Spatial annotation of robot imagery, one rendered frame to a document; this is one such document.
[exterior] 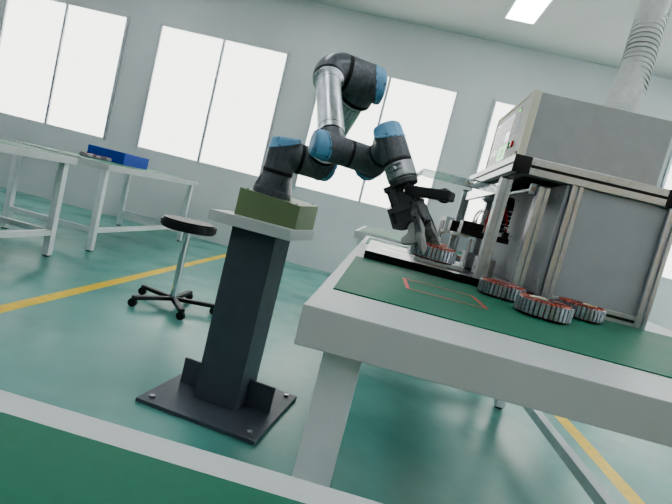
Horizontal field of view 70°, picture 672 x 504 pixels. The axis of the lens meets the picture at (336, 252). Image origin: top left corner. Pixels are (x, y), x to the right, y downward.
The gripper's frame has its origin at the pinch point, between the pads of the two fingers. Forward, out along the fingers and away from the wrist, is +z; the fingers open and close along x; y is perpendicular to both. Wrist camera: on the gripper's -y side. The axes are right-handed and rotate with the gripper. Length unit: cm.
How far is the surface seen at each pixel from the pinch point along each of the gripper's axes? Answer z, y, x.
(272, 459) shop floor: 47, 78, -17
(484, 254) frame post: 2.5, -7.7, -18.8
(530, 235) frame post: 1.0, -19.7, -23.9
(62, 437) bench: 12, -13, 103
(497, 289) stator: 12.2, -11.3, -2.0
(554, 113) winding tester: -30, -35, -33
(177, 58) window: -382, 351, -339
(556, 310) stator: 18.9, -23.3, 12.3
